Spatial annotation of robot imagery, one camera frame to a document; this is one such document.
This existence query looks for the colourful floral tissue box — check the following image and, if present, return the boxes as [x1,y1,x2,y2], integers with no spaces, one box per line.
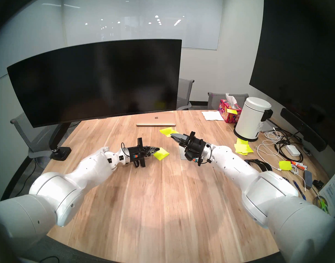
[218,99,242,124]

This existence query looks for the clear tape roll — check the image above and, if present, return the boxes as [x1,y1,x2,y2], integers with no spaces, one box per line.
[313,195,330,215]

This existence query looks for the grey rectangular block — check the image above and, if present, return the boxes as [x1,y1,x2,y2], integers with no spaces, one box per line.
[303,171,313,189]

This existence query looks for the white printed paper sheet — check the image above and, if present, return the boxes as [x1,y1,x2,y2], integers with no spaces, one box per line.
[318,165,335,219]

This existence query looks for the long white cable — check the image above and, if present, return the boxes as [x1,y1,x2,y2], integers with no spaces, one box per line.
[255,141,307,194]

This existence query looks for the curved black monitor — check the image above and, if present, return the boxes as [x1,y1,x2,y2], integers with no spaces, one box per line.
[7,39,182,128]

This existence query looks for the large black wall television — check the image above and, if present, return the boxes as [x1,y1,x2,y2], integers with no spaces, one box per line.
[249,0,335,145]

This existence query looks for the white cylindrical trash bin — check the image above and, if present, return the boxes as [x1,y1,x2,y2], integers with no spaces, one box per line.
[234,97,273,142]

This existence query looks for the white power adapter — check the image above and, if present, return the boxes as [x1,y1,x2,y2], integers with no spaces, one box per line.
[285,145,301,157]

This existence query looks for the white coiled cable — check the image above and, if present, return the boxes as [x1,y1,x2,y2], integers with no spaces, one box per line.
[262,130,283,142]

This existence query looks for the loose yellow sticky note pile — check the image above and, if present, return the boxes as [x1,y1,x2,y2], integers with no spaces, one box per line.
[234,138,254,155]

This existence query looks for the glass wall whiteboard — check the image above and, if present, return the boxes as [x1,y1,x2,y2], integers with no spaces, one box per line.
[63,0,224,50]

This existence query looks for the black floor cable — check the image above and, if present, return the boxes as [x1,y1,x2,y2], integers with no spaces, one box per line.
[0,162,37,200]

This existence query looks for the white box device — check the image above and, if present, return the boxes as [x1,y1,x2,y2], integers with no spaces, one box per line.
[260,119,278,133]

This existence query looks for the white paper napkin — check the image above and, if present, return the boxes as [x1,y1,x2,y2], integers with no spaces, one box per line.
[202,111,225,121]

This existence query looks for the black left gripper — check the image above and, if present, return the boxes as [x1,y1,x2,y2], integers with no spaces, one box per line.
[126,138,160,168]

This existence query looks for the grey mesh office chair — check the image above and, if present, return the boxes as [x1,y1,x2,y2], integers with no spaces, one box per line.
[10,112,61,167]
[207,92,249,110]
[176,78,195,111]

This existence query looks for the blue pen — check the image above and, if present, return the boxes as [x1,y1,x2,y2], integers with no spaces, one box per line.
[293,180,307,201]

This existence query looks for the single yellow sticky note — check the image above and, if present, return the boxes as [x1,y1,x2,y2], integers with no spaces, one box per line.
[159,127,180,137]

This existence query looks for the black video sound bar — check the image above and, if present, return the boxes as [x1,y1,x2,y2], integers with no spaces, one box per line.
[280,108,327,152]

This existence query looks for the yellow sticky note pad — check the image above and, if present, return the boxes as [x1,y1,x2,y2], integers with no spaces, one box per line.
[153,147,170,161]

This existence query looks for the rose gold laptop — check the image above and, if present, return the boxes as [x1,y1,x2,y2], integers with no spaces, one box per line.
[136,113,176,127]

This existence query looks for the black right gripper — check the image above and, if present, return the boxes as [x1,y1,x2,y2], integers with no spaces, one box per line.
[170,131,209,159]

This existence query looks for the black frame stand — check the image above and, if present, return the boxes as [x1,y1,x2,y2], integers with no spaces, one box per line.
[244,159,273,173]

